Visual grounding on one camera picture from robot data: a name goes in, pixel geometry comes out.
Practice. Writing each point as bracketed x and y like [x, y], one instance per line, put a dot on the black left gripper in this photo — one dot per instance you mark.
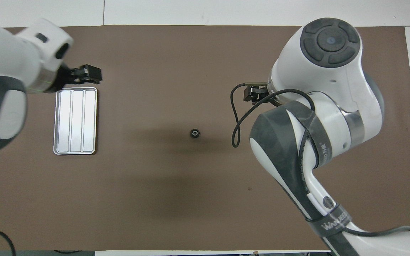
[71, 76]

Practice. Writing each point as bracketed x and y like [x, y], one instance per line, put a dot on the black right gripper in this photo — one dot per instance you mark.
[271, 94]

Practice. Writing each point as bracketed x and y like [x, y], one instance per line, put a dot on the large black bearing gear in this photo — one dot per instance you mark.
[194, 133]

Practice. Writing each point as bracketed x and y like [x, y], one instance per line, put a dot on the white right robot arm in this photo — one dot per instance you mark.
[319, 71]

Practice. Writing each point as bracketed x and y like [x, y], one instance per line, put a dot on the silver metal tray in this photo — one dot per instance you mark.
[75, 121]

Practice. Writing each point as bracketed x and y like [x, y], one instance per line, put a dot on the brown table mat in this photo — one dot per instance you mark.
[190, 195]

